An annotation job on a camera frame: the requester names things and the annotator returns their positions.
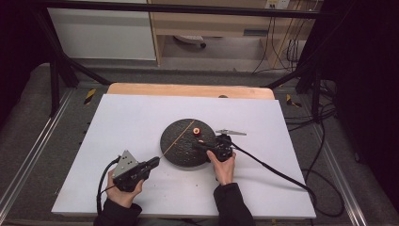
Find person's right hand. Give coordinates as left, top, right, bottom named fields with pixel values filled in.
left=205, top=149, right=237, bottom=186

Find person's left hand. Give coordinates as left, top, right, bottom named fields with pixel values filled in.
left=105, top=169, right=145, bottom=209

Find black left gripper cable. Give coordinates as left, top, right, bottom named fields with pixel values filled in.
left=96, top=155, right=122, bottom=217

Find black round plate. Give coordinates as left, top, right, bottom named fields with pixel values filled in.
left=159, top=118, right=217, bottom=169

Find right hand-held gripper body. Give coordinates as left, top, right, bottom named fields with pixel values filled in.
left=206, top=128, right=247, bottom=163

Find black metal frame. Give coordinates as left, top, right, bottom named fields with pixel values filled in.
left=29, top=0, right=326, bottom=124

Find thin bamboo skewer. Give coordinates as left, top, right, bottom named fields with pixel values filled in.
left=159, top=120, right=196, bottom=160

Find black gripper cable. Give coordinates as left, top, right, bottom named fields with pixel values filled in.
left=96, top=155, right=122, bottom=217
left=230, top=141, right=345, bottom=218

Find wooden table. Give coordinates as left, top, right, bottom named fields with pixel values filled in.
left=106, top=82, right=276, bottom=101

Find aluminium rail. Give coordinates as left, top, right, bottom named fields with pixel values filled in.
left=312, top=123, right=369, bottom=226
left=0, top=89, right=77, bottom=218

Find light wooden desk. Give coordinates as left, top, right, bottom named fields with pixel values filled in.
left=147, top=0, right=318, bottom=68

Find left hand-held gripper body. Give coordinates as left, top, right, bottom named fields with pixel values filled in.
left=111, top=150, right=152, bottom=193

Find white board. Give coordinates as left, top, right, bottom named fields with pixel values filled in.
left=51, top=93, right=317, bottom=220

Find hanging black cables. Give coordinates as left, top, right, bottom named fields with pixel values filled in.
left=251, top=14, right=315, bottom=75

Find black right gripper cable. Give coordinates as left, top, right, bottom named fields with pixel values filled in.
left=230, top=141, right=345, bottom=218

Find office chair base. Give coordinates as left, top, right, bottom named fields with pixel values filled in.
left=172, top=34, right=208, bottom=49

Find white power strip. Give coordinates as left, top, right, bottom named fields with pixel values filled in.
left=264, top=0, right=292, bottom=10

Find white cabinet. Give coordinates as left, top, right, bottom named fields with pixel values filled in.
left=46, top=7, right=157, bottom=61

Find yellow black tape marker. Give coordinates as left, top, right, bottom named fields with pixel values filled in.
left=285, top=93, right=303, bottom=108
left=83, top=88, right=98, bottom=105

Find black floor cables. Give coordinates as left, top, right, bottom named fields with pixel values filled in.
left=282, top=79, right=339, bottom=134

